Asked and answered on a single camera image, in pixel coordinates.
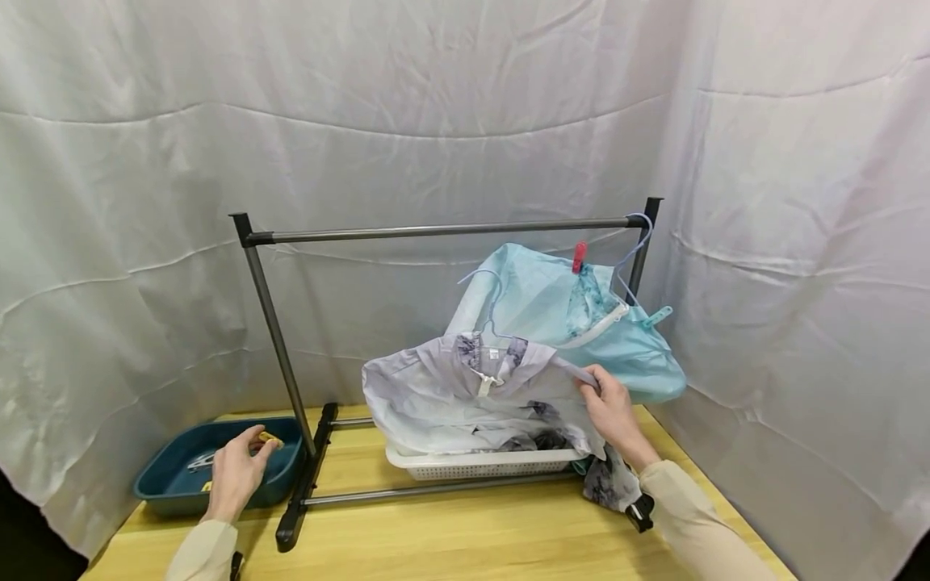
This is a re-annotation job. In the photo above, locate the person's right hand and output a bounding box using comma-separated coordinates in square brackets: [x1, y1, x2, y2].
[577, 364, 663, 474]

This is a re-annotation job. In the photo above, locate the person's left hand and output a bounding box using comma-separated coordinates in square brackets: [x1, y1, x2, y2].
[202, 425, 282, 525]

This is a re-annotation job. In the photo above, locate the lavender shirt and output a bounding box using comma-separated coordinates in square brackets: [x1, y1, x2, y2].
[362, 332, 645, 514]

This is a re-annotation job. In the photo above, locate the person's right forearm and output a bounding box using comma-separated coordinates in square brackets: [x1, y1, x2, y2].
[639, 460, 783, 581]

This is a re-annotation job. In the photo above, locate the person's left forearm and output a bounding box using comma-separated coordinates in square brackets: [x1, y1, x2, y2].
[165, 519, 241, 581]

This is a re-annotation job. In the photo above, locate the teal plastic bin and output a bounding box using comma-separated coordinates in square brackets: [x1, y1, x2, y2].
[132, 416, 306, 518]

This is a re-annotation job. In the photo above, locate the light blue shirt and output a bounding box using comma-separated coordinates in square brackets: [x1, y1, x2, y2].
[444, 243, 688, 404]

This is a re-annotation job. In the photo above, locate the light blue hanger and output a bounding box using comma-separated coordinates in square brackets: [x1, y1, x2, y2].
[457, 269, 518, 341]
[609, 213, 655, 309]

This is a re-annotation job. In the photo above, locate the white plastic basket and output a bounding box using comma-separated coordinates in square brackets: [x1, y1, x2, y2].
[385, 440, 589, 483]

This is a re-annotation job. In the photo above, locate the grey metal clothes rack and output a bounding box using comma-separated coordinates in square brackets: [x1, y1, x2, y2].
[229, 196, 664, 554]

